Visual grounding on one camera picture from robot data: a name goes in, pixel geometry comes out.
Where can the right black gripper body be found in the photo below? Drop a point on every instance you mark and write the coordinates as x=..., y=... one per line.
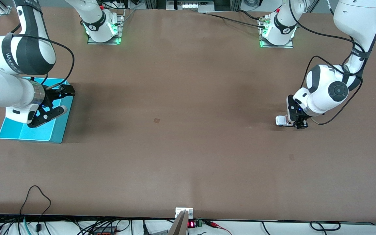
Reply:
x=51, y=96

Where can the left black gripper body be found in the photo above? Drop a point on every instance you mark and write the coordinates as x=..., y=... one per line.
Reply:
x=300, y=122

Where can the white jeep toy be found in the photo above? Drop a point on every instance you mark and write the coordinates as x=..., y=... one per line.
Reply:
x=282, y=120

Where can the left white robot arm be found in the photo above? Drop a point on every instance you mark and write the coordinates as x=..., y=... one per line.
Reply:
x=325, y=88

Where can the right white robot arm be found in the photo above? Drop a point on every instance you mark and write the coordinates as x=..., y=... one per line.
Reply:
x=18, y=55

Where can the cyan plastic bin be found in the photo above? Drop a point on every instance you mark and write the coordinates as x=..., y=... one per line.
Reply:
x=44, y=133

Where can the red clip leads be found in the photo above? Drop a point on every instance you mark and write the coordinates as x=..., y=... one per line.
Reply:
x=212, y=224

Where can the red box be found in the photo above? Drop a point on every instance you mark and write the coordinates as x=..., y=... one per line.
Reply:
x=104, y=233

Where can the red digit display module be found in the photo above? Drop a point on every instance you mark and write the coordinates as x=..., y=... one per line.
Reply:
x=192, y=224

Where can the white socket strip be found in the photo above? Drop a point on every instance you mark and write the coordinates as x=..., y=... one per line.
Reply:
x=194, y=6

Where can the grey aluminium bar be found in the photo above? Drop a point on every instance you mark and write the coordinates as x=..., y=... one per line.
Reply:
x=180, y=227

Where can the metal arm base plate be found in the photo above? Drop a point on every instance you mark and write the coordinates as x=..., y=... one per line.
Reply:
x=277, y=46
x=121, y=26

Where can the aluminium frame structure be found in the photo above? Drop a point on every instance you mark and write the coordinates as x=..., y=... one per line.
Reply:
x=155, y=4

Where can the white bracket plate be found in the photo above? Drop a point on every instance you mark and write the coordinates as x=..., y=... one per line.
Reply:
x=189, y=212

